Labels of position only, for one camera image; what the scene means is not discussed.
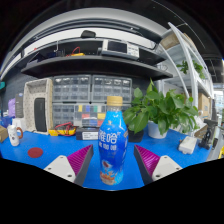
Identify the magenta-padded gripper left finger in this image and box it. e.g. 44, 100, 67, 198
43, 144, 94, 187

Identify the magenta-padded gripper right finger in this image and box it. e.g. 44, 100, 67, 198
133, 144, 183, 185

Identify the blue drink bottle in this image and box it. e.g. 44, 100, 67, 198
98, 95, 130, 186

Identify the flat round red coaster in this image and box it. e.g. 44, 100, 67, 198
27, 146, 44, 159

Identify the white power adapter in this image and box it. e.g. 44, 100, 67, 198
178, 135, 198, 155

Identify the yellow multimeter with red leads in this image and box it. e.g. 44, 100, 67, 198
48, 121, 78, 137

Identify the black box with white label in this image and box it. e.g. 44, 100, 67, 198
75, 126, 101, 141

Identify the flat black case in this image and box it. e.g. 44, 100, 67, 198
127, 128, 144, 144

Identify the black clamp stand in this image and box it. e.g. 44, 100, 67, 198
198, 118, 218, 150

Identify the green potted plant, white pot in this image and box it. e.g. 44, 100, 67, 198
122, 78, 205, 140

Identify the clear organizer with coloured parts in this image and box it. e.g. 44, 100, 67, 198
73, 103, 108, 128

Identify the white perforated tray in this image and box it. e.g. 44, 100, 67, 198
23, 77, 54, 135

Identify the blue box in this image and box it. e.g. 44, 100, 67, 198
0, 115, 14, 129

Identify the dark grey upright box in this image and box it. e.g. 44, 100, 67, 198
14, 93, 25, 119

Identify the white metal shelf unit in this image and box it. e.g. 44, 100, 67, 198
156, 21, 216, 116

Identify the black workbench shelf unit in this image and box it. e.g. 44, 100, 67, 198
0, 29, 174, 83

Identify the white mug with brown handle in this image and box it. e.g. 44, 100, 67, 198
7, 124, 24, 147

